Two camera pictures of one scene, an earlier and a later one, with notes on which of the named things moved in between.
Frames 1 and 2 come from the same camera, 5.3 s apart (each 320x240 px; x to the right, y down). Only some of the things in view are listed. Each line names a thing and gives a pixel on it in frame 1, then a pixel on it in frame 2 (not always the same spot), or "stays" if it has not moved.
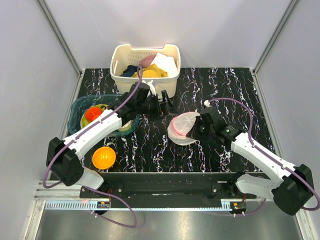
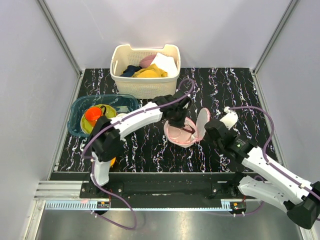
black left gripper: x=169 y=108 -> x=180 y=124
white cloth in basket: x=166 y=63 stays
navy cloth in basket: x=129 y=71 stays
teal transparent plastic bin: x=80 y=104 stays
